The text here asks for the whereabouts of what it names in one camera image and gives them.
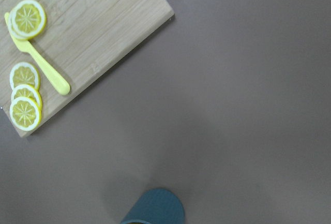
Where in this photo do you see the blue mug yellow inside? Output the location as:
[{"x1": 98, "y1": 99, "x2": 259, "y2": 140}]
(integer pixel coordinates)
[{"x1": 121, "y1": 188, "x2": 185, "y2": 224}]

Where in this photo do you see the yellow plastic knife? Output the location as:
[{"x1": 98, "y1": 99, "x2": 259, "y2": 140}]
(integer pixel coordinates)
[{"x1": 4, "y1": 12, "x2": 71, "y2": 96}]

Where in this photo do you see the bamboo cutting board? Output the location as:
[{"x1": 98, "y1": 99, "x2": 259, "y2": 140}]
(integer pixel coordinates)
[{"x1": 1, "y1": 0, "x2": 174, "y2": 123}]

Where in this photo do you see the lemon slice top right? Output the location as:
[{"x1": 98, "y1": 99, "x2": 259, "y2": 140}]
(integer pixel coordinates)
[{"x1": 9, "y1": 97, "x2": 41, "y2": 131}]

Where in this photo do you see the lemon slice middle overlapped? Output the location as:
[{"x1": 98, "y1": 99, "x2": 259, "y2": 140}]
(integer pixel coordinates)
[{"x1": 11, "y1": 84, "x2": 42, "y2": 109}]

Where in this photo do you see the lemon slice lower of trio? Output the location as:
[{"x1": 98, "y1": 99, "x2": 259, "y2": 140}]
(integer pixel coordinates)
[{"x1": 9, "y1": 62, "x2": 40, "y2": 91}]

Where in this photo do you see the lemon slice on knife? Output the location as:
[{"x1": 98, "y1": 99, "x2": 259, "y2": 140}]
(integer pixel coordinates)
[{"x1": 9, "y1": 0, "x2": 47, "y2": 40}]

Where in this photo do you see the lemon slice under knife slice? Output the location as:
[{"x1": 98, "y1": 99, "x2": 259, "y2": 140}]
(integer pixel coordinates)
[{"x1": 7, "y1": 14, "x2": 29, "y2": 40}]

